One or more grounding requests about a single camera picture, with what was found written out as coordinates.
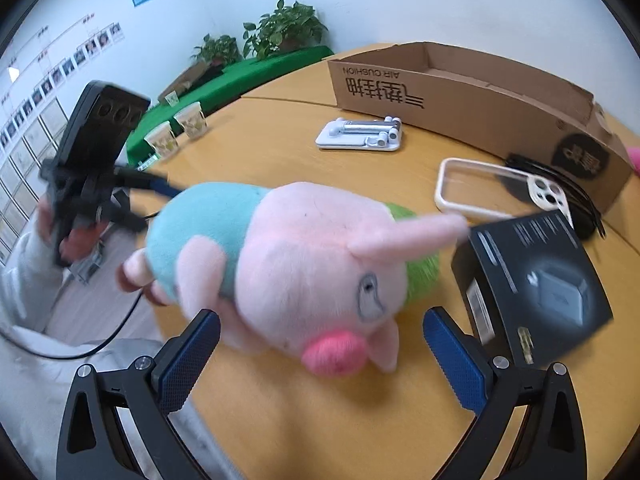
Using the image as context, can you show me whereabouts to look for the black charger box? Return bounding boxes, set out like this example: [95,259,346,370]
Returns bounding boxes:
[451,210,613,368]

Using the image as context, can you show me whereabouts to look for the pink pig plush toy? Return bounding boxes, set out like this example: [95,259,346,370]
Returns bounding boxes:
[117,182,469,377]

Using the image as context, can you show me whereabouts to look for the black sunglasses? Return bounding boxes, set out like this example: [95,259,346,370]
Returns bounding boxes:
[506,154,606,240]

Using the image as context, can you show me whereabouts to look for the white folding phone stand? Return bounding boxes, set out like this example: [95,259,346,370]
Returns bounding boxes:
[314,116,402,152]

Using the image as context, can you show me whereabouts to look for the white phone case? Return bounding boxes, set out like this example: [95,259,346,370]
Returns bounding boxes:
[434,157,573,226]

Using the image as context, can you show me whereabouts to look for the white sleeve forearm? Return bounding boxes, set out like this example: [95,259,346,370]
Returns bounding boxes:
[1,231,64,333]

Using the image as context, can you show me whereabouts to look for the person's left hand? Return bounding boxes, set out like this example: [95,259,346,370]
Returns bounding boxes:
[36,196,108,263]

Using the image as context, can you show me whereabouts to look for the paper cup near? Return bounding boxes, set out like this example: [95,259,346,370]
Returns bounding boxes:
[144,122,179,159]

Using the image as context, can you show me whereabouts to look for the paper cup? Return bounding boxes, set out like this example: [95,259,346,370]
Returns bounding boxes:
[174,102,208,140]
[144,122,179,159]

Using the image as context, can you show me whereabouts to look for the paper cup far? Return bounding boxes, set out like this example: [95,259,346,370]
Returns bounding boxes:
[174,102,208,140]

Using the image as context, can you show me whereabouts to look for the small potted plant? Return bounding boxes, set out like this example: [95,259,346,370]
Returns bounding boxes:
[191,34,242,66]

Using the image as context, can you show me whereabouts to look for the large potted plant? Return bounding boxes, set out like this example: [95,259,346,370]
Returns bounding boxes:
[242,0,329,60]

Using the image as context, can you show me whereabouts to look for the magenta bear plush toy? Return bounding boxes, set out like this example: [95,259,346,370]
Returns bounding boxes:
[627,146,640,174]

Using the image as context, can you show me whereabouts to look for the brown cardboard box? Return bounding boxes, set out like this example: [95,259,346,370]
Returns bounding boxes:
[329,42,634,212]

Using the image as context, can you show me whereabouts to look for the black cable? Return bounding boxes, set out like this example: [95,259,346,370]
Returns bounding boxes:
[0,286,148,361]

